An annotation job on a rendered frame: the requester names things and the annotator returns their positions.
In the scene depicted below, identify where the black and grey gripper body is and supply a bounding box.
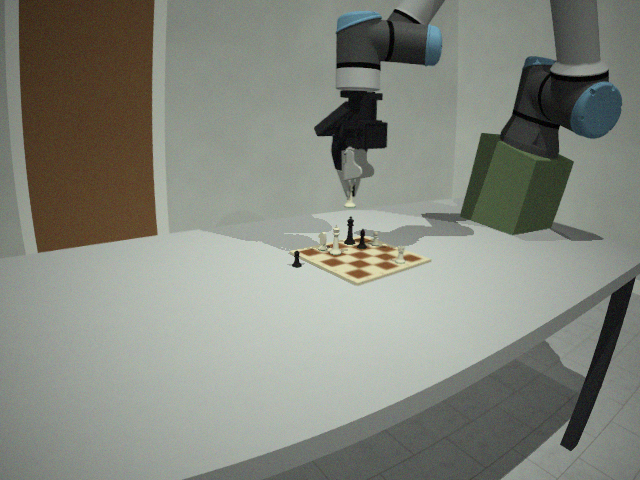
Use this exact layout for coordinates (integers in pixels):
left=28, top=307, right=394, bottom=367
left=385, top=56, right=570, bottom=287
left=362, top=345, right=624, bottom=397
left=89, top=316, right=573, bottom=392
left=334, top=90, right=387, bottom=149

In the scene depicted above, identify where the brown and cream chessboard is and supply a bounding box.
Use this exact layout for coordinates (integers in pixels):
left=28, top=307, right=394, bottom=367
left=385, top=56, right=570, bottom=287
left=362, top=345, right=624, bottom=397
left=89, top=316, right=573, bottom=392
left=289, top=236, right=432, bottom=286

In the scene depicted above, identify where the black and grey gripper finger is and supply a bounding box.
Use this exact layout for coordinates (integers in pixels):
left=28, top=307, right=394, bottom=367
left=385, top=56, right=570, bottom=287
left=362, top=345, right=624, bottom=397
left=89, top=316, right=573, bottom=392
left=331, top=133, right=362, bottom=198
left=350, top=149, right=374, bottom=197

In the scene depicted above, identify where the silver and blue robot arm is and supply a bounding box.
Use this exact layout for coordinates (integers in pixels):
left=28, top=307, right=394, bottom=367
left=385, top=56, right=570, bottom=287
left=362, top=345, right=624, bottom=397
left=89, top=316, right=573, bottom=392
left=336, top=0, right=622, bottom=159

